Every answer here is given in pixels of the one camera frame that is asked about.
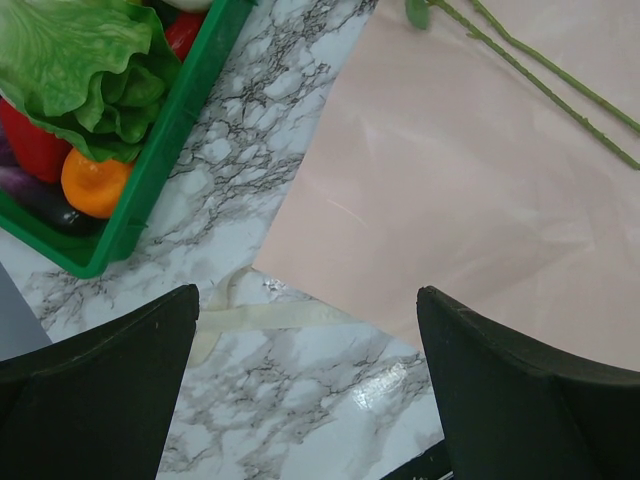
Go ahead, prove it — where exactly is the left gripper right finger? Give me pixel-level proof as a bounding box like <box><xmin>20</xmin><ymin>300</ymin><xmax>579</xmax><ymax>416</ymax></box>
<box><xmin>417</xmin><ymin>287</ymin><xmax>639</xmax><ymax>479</ymax></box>

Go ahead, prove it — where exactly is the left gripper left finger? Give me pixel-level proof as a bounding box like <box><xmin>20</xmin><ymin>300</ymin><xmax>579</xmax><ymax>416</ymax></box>
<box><xmin>1</xmin><ymin>285</ymin><xmax>199</xmax><ymax>479</ymax></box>

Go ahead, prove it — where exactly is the beige ribbon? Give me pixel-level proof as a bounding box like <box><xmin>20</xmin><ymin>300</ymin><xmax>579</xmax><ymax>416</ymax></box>
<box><xmin>187</xmin><ymin>265</ymin><xmax>359</xmax><ymax>368</ymax></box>

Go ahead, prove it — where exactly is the pink wrapping paper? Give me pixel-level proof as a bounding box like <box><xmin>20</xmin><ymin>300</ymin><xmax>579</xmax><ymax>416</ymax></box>
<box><xmin>254</xmin><ymin>1</ymin><xmax>639</xmax><ymax>370</ymax></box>

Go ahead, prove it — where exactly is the pink flower bouquet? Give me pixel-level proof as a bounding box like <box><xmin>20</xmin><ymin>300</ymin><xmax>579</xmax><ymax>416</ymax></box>
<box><xmin>404</xmin><ymin>0</ymin><xmax>640</xmax><ymax>171</ymax></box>

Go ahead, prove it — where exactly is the purple eggplant toy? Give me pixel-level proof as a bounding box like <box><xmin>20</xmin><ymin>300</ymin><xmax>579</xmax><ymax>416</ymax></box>
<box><xmin>1</xmin><ymin>166</ymin><xmax>104</xmax><ymax>237</ymax></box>

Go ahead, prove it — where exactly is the orange tangerine toy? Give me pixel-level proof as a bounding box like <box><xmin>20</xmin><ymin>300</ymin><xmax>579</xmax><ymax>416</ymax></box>
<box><xmin>60</xmin><ymin>149</ymin><xmax>134</xmax><ymax>220</ymax></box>

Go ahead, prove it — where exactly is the red tomato toy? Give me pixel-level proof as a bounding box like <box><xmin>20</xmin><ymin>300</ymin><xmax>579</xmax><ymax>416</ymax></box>
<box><xmin>1</xmin><ymin>100</ymin><xmax>72</xmax><ymax>184</ymax></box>

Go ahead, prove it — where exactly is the purple onion toy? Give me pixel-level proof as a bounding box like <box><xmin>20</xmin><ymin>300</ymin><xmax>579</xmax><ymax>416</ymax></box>
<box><xmin>0</xmin><ymin>126</ymin><xmax>18</xmax><ymax>167</ymax></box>

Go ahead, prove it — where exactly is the green lettuce toy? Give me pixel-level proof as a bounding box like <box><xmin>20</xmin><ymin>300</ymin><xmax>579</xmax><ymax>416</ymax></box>
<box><xmin>1</xmin><ymin>1</ymin><xmax>181</xmax><ymax>163</ymax></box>

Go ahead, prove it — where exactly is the green plastic tray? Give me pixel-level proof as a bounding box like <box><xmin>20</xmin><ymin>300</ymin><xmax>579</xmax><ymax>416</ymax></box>
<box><xmin>1</xmin><ymin>0</ymin><xmax>256</xmax><ymax>279</ymax></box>

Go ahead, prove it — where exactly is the red chili pepper toy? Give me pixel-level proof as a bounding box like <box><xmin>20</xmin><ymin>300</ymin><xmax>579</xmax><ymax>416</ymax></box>
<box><xmin>165</xmin><ymin>12</ymin><xmax>206</xmax><ymax>62</ymax></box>

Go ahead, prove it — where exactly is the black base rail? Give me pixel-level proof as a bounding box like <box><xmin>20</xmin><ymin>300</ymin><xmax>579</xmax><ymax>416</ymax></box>
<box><xmin>382</xmin><ymin>440</ymin><xmax>454</xmax><ymax>480</ymax></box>

